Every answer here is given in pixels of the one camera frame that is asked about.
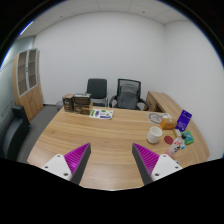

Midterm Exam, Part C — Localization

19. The dark brown box left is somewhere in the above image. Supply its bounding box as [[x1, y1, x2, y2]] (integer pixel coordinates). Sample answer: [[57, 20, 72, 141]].
[[62, 94, 74, 112]]

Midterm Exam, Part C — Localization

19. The white ceramic mug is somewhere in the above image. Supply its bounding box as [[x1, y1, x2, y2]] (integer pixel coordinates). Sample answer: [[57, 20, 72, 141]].
[[147, 126, 162, 144]]

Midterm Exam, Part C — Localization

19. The round grey plate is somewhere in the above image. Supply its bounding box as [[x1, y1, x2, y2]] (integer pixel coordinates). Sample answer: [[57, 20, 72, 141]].
[[148, 113, 164, 124]]

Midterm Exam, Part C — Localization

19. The wooden cabinet with glass doors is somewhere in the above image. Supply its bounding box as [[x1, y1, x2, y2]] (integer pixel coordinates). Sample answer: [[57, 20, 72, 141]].
[[12, 49, 43, 120]]

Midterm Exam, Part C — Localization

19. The purple standing card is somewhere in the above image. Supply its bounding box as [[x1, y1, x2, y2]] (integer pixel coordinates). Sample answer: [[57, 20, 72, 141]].
[[176, 110, 192, 132]]

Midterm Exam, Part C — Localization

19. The white printed leaflet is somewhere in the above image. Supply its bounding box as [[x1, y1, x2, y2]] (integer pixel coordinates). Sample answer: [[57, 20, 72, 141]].
[[89, 109, 113, 119]]

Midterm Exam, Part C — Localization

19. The clear plastic water bottle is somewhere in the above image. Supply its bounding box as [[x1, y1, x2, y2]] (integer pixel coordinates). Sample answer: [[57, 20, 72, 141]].
[[166, 134, 186, 157]]

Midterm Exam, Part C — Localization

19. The black leather sofa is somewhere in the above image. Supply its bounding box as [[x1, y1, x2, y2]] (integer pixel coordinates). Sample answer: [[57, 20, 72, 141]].
[[0, 105, 31, 161]]

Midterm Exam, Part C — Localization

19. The green small box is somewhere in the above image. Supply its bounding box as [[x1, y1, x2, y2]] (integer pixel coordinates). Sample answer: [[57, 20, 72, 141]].
[[184, 131, 194, 145]]

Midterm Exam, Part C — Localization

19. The orange tissue box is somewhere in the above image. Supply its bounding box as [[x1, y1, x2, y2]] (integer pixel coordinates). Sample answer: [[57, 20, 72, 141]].
[[160, 118, 177, 130]]

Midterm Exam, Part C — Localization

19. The grey mesh office chair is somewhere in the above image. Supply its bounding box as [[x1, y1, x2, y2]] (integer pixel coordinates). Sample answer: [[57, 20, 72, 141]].
[[109, 78, 150, 111]]

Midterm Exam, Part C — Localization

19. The grey waste bin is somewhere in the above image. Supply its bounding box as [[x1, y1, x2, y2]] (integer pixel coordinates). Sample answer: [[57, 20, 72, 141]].
[[56, 101, 63, 111]]

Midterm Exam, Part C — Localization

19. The black office chair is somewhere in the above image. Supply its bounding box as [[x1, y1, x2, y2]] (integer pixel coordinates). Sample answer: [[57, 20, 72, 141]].
[[86, 78, 108, 107]]

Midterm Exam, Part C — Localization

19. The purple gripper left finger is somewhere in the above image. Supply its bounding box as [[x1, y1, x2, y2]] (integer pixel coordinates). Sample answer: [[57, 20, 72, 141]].
[[41, 142, 92, 186]]

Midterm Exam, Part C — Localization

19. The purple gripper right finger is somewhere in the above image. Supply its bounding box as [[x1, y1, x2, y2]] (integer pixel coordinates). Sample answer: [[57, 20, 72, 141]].
[[131, 142, 184, 186]]

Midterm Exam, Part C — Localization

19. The wooden side desk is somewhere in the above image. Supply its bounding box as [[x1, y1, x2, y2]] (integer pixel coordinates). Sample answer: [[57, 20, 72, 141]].
[[146, 91, 182, 118]]

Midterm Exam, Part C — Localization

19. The dark brown box stack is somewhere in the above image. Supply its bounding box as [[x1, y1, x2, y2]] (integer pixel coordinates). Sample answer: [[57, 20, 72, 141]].
[[73, 93, 93, 115]]

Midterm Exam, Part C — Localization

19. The red round coaster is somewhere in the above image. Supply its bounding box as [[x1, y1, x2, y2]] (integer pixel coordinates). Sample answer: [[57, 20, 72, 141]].
[[164, 136, 174, 145]]

